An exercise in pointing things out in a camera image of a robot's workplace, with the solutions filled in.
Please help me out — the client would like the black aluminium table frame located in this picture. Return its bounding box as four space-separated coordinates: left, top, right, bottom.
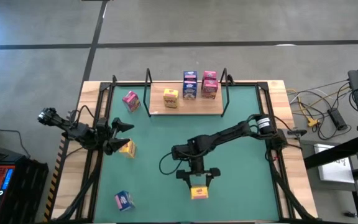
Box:
51 74 321 224

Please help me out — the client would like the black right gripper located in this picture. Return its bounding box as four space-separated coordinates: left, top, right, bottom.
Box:
175 157 221 190

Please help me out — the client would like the yellow Corn Pops cereal box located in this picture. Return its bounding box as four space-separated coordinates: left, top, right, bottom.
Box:
118 138 137 159
190 185 209 200
162 88 180 109

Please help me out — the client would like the black metal bar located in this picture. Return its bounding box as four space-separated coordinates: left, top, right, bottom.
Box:
303 134 358 170

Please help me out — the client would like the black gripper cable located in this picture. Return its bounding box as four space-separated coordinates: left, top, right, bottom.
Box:
158 151 183 176
70 104 96 125

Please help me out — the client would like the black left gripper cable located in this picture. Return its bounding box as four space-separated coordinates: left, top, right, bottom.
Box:
70 104 96 125

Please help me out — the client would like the black plastic crate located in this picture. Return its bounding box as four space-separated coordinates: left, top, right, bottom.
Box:
0 154 50 224

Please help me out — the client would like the thin black cable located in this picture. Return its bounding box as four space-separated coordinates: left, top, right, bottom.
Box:
0 128 32 158

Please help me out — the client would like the purple Raisin Bran cereal box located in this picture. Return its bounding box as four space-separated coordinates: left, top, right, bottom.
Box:
201 79 219 100
122 90 142 113
202 70 218 81

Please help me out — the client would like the green table mat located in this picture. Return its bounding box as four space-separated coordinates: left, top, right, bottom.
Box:
93 84 281 222

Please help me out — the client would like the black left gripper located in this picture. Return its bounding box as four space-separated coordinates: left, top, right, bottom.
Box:
90 116 135 156

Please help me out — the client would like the white board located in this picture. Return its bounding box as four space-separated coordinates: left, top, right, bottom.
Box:
313 142 356 184

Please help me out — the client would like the yellow black hazard tape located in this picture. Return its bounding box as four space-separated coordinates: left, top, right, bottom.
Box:
43 136 67 222

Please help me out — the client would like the yellow cable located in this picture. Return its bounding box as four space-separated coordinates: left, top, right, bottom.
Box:
290 86 351 128

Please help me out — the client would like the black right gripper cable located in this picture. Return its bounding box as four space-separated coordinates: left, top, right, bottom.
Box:
158 151 183 176

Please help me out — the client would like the black power adapter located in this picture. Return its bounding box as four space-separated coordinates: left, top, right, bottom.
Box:
327 107 349 131

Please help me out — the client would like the blue Frosted Flakes cereal box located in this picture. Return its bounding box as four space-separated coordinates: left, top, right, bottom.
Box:
114 190 135 212
182 80 198 100
183 70 198 82

